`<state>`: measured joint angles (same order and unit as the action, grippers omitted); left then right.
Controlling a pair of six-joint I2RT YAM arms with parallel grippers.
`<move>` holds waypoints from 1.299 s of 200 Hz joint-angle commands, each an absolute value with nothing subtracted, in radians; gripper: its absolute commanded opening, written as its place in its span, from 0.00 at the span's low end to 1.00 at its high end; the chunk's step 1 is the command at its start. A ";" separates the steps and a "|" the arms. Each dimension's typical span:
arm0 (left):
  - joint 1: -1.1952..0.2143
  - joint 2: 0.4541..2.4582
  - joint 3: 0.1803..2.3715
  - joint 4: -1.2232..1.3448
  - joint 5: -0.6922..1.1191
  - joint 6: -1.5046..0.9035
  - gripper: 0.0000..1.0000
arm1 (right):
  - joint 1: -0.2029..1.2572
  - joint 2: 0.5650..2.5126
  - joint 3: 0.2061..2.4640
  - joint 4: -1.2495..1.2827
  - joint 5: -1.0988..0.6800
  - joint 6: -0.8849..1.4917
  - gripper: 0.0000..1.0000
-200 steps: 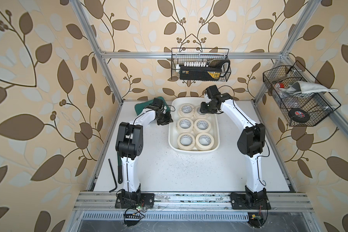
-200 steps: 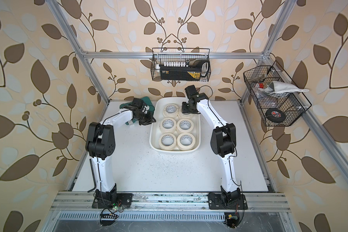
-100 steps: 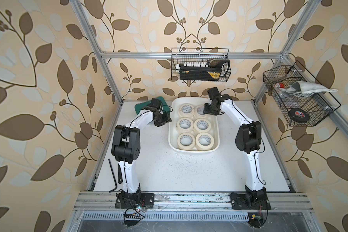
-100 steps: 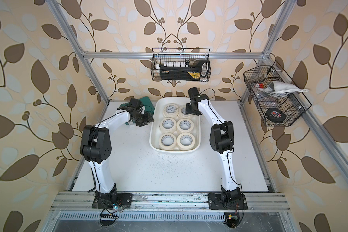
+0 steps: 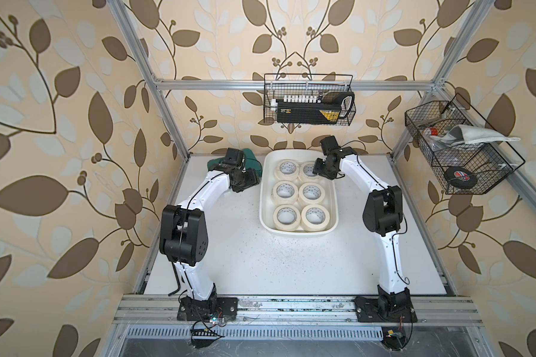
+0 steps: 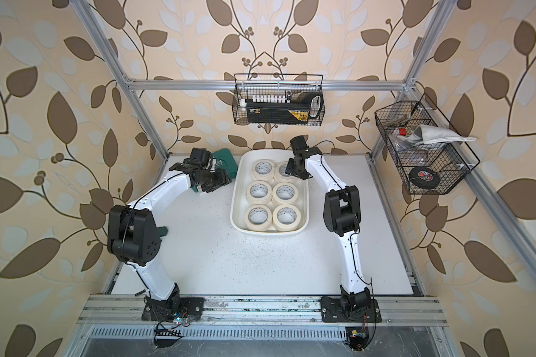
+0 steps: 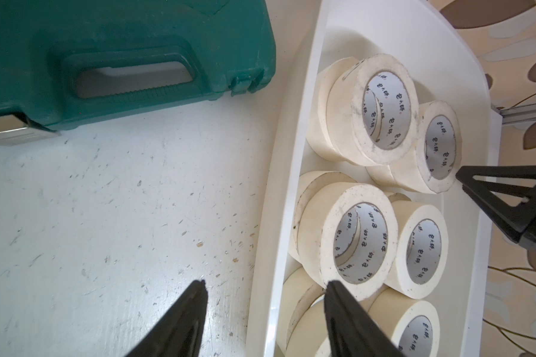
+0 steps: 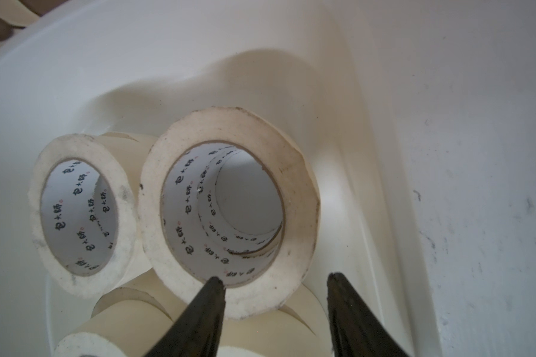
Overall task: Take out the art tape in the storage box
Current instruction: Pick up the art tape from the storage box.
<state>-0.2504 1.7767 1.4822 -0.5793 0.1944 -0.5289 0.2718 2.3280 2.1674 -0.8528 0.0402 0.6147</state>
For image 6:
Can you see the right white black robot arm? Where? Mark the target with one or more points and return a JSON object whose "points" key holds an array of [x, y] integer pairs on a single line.
{"points": [[341, 211]]}

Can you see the black tape roll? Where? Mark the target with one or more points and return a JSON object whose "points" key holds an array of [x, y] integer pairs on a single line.
{"points": [[424, 178]]}

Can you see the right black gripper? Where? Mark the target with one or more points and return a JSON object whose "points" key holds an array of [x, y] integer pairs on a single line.
{"points": [[289, 169]]}

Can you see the black wire basket back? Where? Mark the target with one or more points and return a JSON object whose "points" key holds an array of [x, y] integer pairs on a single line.
{"points": [[249, 85]]}

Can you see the black wire basket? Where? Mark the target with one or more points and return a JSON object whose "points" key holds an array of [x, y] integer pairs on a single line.
{"points": [[249, 85], [452, 161]]}

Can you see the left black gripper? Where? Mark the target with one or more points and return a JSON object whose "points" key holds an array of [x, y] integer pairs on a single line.
{"points": [[217, 179]]}

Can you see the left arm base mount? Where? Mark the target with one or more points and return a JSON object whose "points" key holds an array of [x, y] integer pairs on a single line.
{"points": [[175, 307]]}

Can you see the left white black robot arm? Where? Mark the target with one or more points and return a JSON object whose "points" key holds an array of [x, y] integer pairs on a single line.
{"points": [[133, 235]]}

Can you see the black wire basket right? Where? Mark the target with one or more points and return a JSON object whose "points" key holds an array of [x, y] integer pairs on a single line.
{"points": [[452, 161]]}

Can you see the white plastic storage tray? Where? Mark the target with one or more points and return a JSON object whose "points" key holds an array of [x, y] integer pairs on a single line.
{"points": [[244, 179]]}

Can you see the white cloth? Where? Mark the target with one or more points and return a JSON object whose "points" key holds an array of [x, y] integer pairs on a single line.
{"points": [[430, 135]]}

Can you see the masking tape roll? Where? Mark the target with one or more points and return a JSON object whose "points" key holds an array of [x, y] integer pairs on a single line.
{"points": [[258, 218], [259, 193], [263, 170], [286, 218], [285, 193], [281, 175]]}

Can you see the black yellow box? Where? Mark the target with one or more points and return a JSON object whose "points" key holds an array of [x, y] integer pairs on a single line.
{"points": [[305, 108]]}

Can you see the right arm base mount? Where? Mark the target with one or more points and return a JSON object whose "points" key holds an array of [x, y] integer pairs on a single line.
{"points": [[339, 310]]}

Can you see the green tool case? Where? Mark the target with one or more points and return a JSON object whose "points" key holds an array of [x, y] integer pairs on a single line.
{"points": [[224, 159]]}

